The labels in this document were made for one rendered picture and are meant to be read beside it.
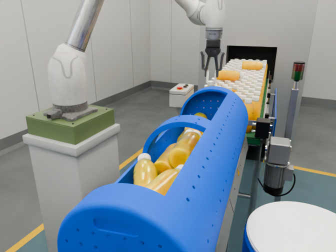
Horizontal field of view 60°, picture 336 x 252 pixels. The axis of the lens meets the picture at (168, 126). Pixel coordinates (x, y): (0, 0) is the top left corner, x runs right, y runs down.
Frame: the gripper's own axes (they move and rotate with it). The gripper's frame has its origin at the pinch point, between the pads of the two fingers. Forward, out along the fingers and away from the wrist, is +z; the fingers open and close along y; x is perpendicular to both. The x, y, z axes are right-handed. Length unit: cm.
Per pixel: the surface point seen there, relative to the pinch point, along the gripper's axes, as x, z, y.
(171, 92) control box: -1.5, 10.0, -22.6
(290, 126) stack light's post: 24, 32, 46
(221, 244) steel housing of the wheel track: -90, 31, 22
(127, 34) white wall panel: 346, 2, -225
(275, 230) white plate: -98, 15, 36
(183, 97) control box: -1.5, 12.4, -15.6
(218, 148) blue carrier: -91, 0, 20
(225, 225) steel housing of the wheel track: -81, 31, 23
